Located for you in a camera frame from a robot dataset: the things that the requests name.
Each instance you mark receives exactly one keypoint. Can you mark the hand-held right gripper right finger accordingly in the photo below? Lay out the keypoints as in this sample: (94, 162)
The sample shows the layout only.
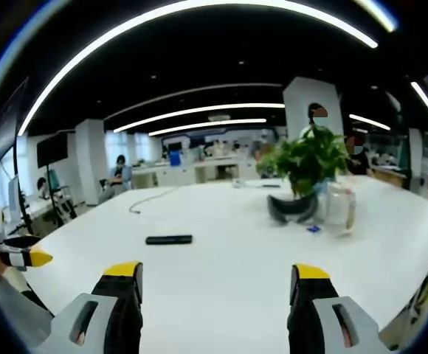
(321, 309)

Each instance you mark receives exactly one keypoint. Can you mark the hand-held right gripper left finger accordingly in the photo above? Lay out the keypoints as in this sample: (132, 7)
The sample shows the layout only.
(99, 306)

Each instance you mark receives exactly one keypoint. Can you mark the black remote control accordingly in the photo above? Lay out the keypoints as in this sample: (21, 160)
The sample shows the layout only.
(169, 240)

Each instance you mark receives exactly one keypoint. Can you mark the black tripod stand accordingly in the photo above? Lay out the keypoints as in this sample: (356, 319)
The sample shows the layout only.
(57, 201)

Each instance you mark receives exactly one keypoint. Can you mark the small blue object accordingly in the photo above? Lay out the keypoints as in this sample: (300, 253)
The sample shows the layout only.
(314, 229)

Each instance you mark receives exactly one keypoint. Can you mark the clear glass jar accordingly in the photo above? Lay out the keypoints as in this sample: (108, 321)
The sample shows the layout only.
(341, 206)

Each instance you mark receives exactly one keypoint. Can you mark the black curved headset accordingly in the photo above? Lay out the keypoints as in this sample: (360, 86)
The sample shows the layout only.
(291, 208)

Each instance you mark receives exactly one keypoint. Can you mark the white pillar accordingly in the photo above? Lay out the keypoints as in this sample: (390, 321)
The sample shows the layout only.
(306, 103)
(88, 162)

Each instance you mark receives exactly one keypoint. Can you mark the green potted plant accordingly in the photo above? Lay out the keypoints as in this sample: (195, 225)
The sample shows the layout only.
(308, 158)

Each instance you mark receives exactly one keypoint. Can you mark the white service counter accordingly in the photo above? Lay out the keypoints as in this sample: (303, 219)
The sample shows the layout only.
(184, 171)

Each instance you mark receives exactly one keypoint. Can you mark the black wall monitor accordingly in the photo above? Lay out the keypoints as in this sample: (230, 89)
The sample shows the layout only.
(52, 148)

